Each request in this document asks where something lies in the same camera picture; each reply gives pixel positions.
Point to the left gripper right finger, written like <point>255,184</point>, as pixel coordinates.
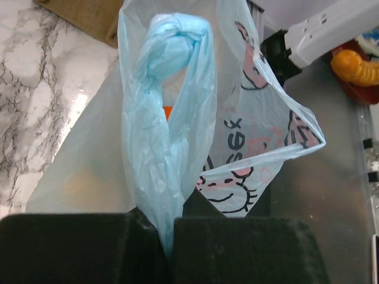
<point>211,248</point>

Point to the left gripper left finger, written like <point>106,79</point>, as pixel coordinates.
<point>81,248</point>

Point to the light blue plastic bag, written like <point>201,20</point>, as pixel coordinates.
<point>231,128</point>

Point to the orange toy carrot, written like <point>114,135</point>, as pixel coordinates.
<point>167,110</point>

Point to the brown burlap tote bag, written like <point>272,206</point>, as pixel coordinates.
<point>97,18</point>

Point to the dark red plate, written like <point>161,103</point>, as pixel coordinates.
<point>360,95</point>

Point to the orange toy croissant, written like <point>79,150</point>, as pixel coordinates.
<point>349,66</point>

